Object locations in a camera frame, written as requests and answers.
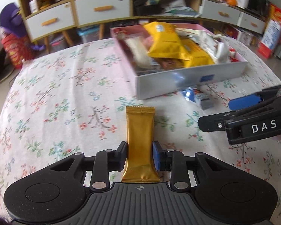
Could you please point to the small clear storage box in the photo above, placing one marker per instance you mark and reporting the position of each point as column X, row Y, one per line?
column 57, row 42

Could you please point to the red orange box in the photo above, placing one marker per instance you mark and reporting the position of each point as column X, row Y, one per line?
column 277, row 14

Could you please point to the blue lid storage box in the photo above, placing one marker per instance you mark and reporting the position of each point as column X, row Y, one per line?
column 89, row 36

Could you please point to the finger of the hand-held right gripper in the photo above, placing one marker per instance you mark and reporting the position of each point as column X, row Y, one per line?
column 213, row 123
column 243, row 102

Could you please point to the yellow pillow snack packet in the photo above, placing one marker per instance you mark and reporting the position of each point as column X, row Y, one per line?
column 199, row 56
column 166, row 44

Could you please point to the red bag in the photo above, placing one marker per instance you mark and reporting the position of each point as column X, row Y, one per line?
column 16, row 51

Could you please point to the gold foil snack bar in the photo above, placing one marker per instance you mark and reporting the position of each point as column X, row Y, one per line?
column 140, row 131

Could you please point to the red blue white gift box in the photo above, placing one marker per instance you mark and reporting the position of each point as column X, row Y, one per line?
column 274, row 37

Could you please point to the purple hat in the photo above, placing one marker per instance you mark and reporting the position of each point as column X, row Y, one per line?
column 8, row 16

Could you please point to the small white box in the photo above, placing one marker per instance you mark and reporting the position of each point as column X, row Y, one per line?
column 34, row 5

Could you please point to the pile of papers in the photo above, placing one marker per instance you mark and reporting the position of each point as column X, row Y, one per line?
column 178, row 7

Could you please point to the small striped grey packet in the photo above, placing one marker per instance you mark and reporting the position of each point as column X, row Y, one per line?
column 205, row 102

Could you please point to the white cabinet drawer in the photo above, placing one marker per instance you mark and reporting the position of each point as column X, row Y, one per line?
column 84, row 16
column 63, row 11

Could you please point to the black bag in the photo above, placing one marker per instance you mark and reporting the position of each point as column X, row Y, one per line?
column 145, row 9

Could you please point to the white box red pattern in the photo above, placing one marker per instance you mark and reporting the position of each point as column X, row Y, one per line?
column 243, row 36

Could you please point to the white console drawer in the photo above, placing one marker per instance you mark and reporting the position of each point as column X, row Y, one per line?
column 245, row 20
column 210, row 9

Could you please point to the silver box pink inside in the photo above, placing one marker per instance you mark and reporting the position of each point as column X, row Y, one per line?
column 168, row 82

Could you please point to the wooden cabinet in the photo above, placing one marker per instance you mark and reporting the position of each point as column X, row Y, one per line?
column 66, row 36

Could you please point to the white walnut picture snack packet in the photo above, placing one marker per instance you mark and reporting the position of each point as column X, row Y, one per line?
column 138, row 51

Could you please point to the white snack packet bold print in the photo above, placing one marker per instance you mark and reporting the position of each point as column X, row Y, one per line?
column 210, row 46

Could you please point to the white green snack packet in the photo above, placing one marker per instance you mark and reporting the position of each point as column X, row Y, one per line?
column 187, row 31

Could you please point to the brown red snack bar packet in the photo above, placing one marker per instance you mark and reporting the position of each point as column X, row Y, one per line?
column 171, row 63

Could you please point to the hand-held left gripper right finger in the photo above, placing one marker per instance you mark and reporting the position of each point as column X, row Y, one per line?
column 157, row 155

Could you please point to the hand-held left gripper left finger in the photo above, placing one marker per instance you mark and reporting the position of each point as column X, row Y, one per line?
column 120, row 157

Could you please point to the low wooden console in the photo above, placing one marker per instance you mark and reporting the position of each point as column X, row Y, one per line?
column 196, row 5

